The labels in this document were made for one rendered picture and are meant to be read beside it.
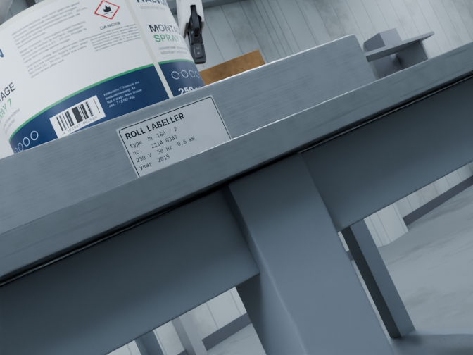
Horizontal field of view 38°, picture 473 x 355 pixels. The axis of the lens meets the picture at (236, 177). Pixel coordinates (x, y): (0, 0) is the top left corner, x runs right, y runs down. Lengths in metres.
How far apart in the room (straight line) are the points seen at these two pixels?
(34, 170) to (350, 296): 0.22
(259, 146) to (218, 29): 5.25
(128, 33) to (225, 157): 0.26
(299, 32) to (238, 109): 5.35
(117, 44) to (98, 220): 0.28
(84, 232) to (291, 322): 0.15
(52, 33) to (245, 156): 0.27
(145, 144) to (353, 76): 0.18
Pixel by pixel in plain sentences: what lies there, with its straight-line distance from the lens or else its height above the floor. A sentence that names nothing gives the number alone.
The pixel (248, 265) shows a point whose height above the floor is 0.76.
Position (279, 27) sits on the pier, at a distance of 5.80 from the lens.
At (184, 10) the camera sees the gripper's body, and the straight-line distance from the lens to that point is 1.54.
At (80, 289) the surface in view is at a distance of 0.40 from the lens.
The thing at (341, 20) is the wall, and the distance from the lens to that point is 6.68.
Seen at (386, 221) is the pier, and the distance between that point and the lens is 5.74.
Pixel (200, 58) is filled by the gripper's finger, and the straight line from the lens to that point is 1.55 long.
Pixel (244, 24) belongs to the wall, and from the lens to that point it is 5.84.
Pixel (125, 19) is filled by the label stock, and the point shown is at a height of 0.99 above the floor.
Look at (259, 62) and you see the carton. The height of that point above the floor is 1.09.
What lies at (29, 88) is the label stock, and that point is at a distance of 0.63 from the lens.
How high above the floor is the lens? 0.79
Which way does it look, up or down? 2 degrees up
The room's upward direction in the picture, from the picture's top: 25 degrees counter-clockwise
